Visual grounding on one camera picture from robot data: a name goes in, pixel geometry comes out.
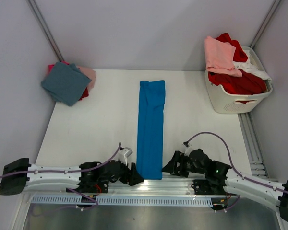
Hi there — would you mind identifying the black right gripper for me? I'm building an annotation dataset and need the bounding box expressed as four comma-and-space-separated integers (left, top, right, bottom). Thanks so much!
161, 151, 206, 178

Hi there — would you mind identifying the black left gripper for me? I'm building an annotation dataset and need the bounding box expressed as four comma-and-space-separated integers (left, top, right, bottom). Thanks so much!
98, 157, 143, 186

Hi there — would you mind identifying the bright blue t-shirt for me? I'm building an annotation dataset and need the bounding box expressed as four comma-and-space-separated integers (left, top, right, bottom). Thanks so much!
136, 80, 166, 180

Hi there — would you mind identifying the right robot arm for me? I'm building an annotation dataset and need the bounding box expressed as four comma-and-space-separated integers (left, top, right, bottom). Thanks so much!
162, 149, 288, 222

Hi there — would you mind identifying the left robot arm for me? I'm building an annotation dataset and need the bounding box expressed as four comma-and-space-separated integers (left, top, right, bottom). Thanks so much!
0, 158, 144, 196

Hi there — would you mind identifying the white perforated laundry basket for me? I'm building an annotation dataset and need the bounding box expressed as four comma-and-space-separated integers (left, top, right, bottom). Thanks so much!
204, 46, 274, 114

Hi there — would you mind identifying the red folded t-shirt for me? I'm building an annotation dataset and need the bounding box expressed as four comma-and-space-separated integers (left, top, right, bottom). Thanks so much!
79, 87, 89, 101

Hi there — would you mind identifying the red t-shirt in basket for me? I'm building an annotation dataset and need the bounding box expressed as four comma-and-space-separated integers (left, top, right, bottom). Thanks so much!
208, 33, 266, 95

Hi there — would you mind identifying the pink folded t-shirt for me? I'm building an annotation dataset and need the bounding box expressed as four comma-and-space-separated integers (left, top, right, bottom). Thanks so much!
77, 66, 96, 92

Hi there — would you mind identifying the pink t-shirt in basket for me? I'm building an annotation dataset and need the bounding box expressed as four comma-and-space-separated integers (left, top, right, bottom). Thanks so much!
204, 36, 242, 77

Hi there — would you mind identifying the teal folded t-shirt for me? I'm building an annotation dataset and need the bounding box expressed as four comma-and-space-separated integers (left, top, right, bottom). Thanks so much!
41, 62, 92, 106

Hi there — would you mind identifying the white t-shirt in basket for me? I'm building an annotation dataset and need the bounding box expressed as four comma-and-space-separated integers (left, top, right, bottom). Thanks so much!
233, 46, 272, 81

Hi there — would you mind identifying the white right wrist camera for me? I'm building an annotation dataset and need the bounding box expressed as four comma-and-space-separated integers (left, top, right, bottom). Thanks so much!
183, 141, 193, 157

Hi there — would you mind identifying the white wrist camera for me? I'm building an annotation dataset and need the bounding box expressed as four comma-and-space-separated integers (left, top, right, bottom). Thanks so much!
118, 147, 133, 166
183, 141, 193, 157

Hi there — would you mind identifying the aluminium mounting rail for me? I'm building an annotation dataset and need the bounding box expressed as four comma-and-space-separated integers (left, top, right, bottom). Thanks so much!
21, 173, 284, 198

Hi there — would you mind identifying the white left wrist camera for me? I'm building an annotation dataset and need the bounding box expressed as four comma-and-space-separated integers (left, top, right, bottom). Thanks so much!
118, 147, 133, 166

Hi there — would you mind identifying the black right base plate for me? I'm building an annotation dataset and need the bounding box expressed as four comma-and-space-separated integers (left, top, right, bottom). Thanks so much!
191, 179, 227, 195

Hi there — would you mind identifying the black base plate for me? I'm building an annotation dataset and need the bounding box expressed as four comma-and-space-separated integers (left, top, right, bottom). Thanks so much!
191, 179, 227, 195
74, 181, 109, 194

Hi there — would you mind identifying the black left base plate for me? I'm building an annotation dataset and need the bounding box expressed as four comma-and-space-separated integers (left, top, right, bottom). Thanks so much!
74, 181, 109, 194

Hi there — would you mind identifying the white slotted cable duct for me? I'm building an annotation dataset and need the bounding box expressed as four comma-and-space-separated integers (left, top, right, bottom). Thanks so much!
31, 195, 213, 207

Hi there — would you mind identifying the right aluminium frame post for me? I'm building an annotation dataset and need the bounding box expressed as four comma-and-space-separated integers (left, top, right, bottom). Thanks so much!
249, 0, 284, 49

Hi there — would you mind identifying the aluminium frame post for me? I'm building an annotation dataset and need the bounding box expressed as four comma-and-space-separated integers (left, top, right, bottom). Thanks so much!
249, 0, 284, 49
26, 0, 64, 62

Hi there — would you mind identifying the left aluminium frame post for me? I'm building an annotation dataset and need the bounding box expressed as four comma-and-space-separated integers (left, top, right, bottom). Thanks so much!
26, 0, 64, 62

